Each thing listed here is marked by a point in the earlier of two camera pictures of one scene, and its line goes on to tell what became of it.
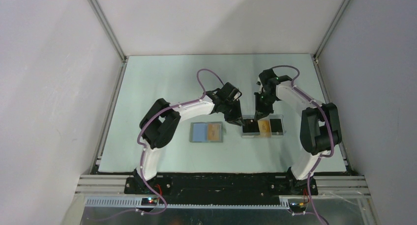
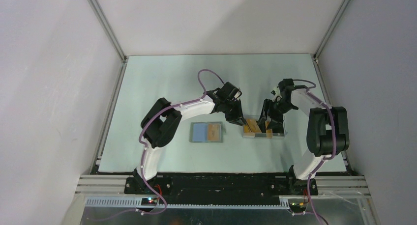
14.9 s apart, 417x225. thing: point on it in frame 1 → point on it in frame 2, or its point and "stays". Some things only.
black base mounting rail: x=219 y=187 stays
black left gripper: x=236 y=119 stays
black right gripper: x=261 y=112 → x=275 y=120
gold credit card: x=213 y=131 stays
